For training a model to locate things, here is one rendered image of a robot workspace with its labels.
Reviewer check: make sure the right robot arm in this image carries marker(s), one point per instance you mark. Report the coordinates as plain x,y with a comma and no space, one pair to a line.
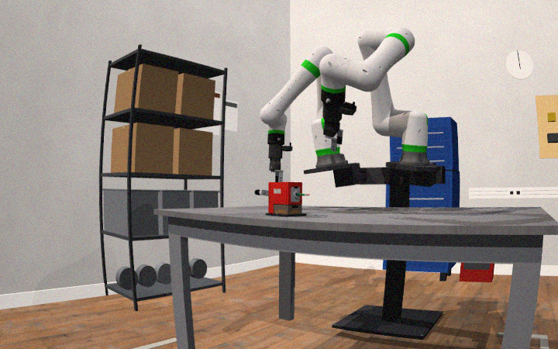
273,112

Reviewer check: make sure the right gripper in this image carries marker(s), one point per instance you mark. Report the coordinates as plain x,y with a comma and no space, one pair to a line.
276,140

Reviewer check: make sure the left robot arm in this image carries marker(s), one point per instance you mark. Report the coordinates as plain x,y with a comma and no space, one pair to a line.
381,49

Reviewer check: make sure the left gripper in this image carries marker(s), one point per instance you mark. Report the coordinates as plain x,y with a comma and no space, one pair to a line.
332,108

